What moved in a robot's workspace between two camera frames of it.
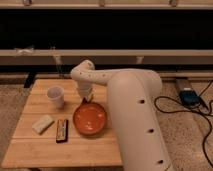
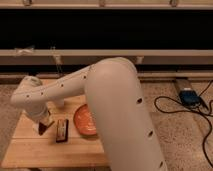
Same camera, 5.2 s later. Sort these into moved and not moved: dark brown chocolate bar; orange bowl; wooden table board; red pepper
Moved: red pepper
Not moved: orange bowl; wooden table board; dark brown chocolate bar
